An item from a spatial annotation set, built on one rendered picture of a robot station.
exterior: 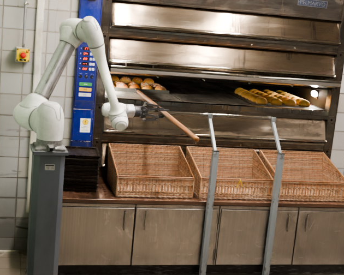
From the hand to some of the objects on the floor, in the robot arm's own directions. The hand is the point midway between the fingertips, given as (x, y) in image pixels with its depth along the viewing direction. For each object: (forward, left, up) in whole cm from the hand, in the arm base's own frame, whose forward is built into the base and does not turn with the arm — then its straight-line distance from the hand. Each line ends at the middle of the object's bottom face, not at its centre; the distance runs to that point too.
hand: (164, 112), depth 455 cm
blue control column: (-40, +152, -119) cm, 197 cm away
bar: (+30, +6, -119) cm, 123 cm away
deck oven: (+58, +149, -119) cm, 199 cm away
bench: (+49, +26, -119) cm, 131 cm away
